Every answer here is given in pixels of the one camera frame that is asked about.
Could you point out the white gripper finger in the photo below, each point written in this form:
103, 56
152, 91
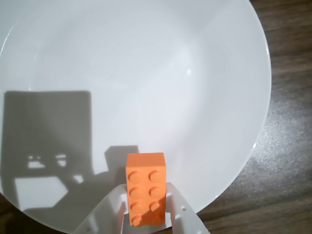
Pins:
104, 212
180, 214

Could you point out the orange lego block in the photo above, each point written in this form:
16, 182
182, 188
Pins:
145, 185

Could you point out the white round plate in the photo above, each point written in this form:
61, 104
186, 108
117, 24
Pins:
146, 85

